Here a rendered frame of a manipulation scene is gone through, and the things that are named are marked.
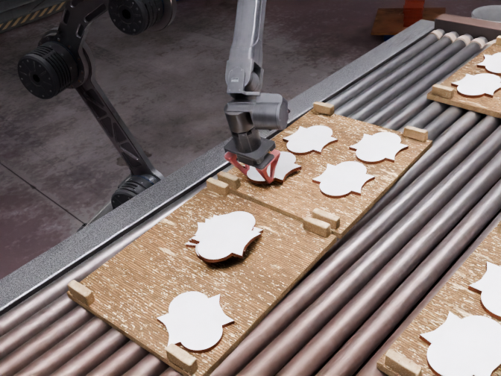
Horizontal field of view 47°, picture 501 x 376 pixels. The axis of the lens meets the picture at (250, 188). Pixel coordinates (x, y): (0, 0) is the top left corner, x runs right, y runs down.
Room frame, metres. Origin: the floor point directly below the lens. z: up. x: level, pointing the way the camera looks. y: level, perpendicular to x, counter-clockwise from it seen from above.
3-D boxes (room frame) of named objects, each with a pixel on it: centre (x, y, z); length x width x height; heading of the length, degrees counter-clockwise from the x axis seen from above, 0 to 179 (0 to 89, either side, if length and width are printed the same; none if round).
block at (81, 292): (0.80, 0.34, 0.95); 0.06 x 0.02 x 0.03; 47
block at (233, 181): (1.10, 0.05, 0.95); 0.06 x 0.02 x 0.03; 46
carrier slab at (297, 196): (1.15, -0.18, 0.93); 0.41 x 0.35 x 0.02; 136
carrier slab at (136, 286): (0.84, 0.11, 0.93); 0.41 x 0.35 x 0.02; 137
